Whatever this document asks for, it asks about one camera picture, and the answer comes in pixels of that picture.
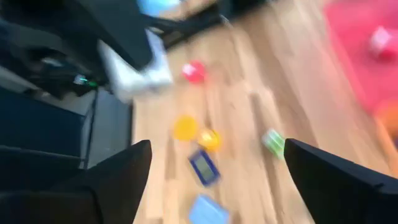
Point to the pink plastic tray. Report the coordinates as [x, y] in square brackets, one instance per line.
[351, 62]

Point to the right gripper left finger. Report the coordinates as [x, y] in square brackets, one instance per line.
[124, 180]

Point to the orange hourglass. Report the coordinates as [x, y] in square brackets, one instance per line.
[185, 127]

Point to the white charger black end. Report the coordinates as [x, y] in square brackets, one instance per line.
[130, 84]

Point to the red charger white face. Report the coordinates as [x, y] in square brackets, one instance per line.
[381, 43]

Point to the green charger plug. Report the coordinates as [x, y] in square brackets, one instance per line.
[273, 143]

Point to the dark purple digital clock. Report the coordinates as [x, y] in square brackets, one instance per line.
[203, 168]

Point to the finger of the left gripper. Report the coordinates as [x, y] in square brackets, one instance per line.
[124, 31]

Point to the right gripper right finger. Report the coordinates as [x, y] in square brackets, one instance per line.
[326, 193]

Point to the large grey charger block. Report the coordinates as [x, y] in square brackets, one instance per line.
[206, 211]

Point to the red charger white label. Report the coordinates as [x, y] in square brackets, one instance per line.
[194, 72]

